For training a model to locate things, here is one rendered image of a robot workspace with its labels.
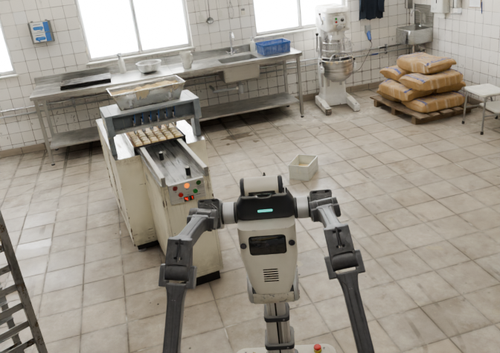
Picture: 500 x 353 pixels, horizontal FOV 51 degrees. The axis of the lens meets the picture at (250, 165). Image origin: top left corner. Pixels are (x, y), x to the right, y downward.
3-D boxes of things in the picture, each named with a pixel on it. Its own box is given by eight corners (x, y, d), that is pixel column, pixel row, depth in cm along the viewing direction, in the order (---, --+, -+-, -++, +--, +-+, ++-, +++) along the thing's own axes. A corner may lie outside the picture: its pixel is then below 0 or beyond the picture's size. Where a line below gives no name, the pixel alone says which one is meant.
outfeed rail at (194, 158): (145, 109, 516) (143, 103, 514) (148, 109, 517) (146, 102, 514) (204, 176, 341) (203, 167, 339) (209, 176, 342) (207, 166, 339)
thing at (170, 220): (158, 248, 428) (138, 147, 394) (198, 237, 439) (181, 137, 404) (180, 293, 367) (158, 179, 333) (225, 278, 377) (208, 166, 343)
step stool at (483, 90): (518, 129, 581) (522, 89, 563) (481, 135, 578) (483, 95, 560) (496, 118, 622) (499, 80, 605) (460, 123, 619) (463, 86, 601)
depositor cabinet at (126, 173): (114, 197, 533) (95, 119, 501) (181, 180, 555) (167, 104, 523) (136, 255, 421) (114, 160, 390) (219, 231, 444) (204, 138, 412)
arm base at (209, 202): (221, 228, 208) (219, 198, 209) (218, 228, 200) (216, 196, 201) (199, 229, 208) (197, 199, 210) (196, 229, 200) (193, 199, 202)
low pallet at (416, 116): (370, 104, 730) (369, 96, 725) (419, 94, 749) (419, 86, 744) (420, 126, 622) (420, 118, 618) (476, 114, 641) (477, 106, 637)
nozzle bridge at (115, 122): (108, 147, 418) (99, 107, 405) (193, 128, 440) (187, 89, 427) (114, 160, 389) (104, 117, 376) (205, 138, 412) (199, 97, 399)
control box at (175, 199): (170, 203, 342) (167, 184, 337) (204, 194, 350) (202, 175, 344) (172, 205, 339) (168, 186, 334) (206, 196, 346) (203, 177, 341)
